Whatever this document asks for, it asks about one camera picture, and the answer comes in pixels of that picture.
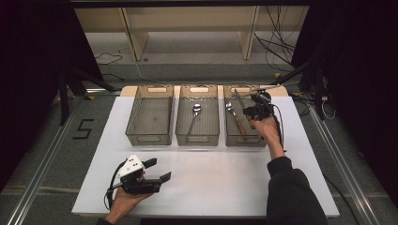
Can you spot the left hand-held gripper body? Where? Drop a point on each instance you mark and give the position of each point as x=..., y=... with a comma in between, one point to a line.
x=131, y=168

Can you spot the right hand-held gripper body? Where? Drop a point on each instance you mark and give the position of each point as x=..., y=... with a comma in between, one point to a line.
x=261, y=109

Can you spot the clear smoky plastic bin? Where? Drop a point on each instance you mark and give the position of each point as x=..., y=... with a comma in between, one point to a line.
x=231, y=137
x=206, y=125
x=150, y=120

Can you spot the steel spoon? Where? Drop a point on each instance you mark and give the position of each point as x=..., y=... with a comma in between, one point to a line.
x=196, y=108

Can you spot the person's right hand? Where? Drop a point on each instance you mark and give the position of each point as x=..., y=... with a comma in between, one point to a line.
x=269, y=131

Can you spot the person's left hand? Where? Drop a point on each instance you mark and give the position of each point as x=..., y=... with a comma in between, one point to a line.
x=125, y=203

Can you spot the white table cover sheet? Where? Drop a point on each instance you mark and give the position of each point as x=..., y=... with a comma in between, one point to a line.
x=203, y=187

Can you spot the black metal stand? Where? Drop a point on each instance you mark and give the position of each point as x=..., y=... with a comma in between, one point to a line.
x=317, y=90
x=64, y=93

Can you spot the black curtain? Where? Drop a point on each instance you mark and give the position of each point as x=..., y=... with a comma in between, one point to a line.
x=359, y=78
x=31, y=78

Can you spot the light wooden shelf unit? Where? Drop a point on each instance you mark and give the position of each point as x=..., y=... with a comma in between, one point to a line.
x=187, y=18

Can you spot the metal floor rail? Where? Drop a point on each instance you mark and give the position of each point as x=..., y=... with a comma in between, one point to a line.
x=40, y=175
x=344, y=165

